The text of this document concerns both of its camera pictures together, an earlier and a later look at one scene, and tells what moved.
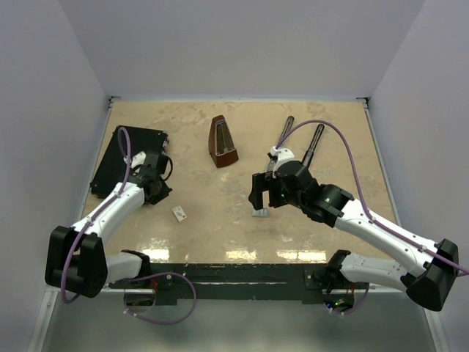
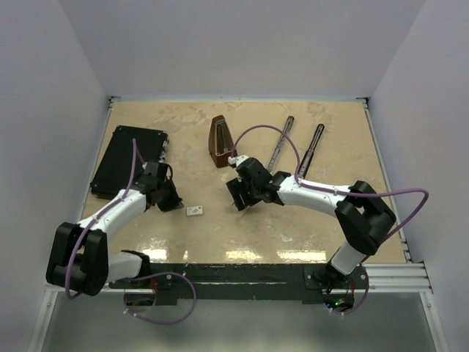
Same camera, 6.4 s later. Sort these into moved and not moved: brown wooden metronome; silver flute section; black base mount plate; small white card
Moved: small white card
Not moved: silver flute section; brown wooden metronome; black base mount plate
